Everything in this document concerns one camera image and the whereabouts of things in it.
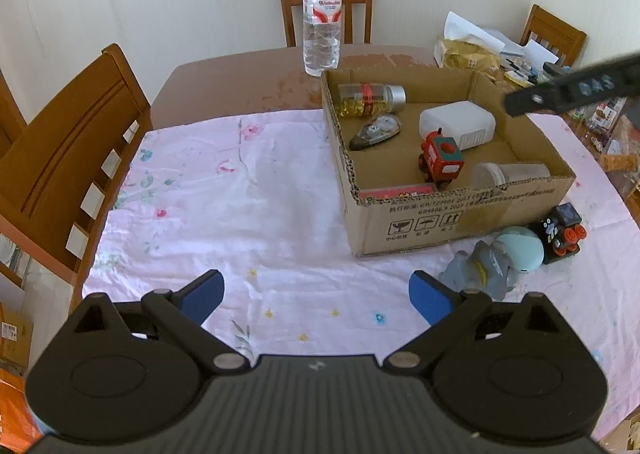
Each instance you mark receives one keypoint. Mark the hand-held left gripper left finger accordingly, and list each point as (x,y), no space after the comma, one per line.
(202,293)

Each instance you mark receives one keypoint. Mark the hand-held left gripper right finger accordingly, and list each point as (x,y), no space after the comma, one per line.
(429,296)

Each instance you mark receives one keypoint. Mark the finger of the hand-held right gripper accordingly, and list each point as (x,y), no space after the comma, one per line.
(575,86)

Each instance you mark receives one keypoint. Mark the cardboard box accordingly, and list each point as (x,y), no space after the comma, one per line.
(450,229)

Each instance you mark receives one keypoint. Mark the red card box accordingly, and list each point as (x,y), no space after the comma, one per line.
(400,191)

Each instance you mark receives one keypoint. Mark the clear plastic jar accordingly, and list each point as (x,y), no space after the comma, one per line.
(505,174)

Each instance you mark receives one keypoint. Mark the white plastic bottle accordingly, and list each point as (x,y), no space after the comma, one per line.
(457,121)

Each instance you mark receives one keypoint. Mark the red toy train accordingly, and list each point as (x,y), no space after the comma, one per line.
(442,156)

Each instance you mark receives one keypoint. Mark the correction tape dispenser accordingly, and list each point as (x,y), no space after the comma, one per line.
(375,131)

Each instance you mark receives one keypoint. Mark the capsule bottle with silver cap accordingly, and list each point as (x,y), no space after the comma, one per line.
(370,99)

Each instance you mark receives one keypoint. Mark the pile of white papers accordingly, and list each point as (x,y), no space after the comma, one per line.
(542,51)

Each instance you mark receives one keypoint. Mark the grey elephant toy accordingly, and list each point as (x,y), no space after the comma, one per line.
(477,271)

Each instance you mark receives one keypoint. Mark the yellow sticky notes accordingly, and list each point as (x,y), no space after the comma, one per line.
(517,78)

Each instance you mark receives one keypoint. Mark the wooden slat-back chair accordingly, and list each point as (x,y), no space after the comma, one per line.
(555,31)
(65,149)

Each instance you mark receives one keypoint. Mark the pink floral tablecloth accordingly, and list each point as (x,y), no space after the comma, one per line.
(250,209)

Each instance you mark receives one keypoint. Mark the teal round toy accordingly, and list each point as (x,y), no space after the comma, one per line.
(522,249)

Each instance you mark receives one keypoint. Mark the golden tissue pack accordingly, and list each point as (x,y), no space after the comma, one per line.
(470,54)

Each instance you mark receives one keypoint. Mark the black toy train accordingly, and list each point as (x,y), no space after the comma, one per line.
(560,234)

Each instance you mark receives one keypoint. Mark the brown cardboard carton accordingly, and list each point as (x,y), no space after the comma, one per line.
(12,334)

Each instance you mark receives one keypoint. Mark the orange packaging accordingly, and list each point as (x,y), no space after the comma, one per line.
(17,409)

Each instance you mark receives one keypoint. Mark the clear plastic water bottle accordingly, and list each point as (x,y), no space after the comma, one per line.
(322,19)

